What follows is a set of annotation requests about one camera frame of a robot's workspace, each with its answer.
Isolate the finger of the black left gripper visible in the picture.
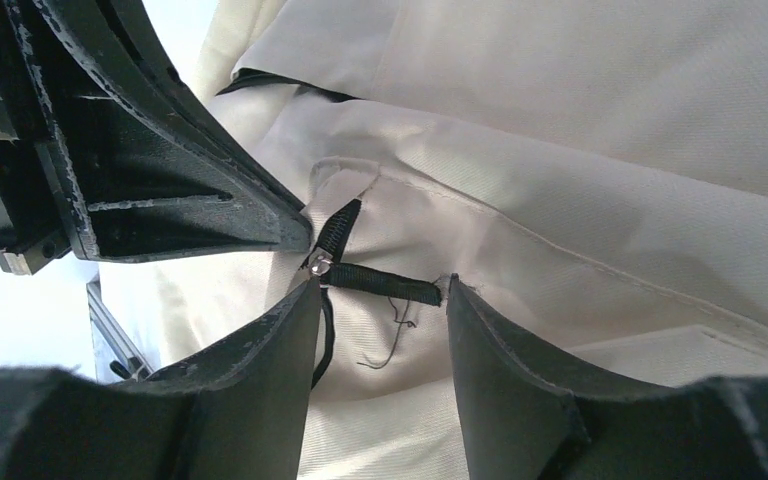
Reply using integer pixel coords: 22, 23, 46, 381
6, 1, 311, 263

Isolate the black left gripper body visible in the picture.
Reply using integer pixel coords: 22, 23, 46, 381
0, 1, 70, 275

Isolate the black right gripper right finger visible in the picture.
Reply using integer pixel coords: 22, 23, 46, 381
447, 277, 768, 479

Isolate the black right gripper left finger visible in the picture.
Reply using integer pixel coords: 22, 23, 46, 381
0, 281, 320, 479

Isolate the beige canvas backpack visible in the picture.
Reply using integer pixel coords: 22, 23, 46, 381
99, 0, 768, 480

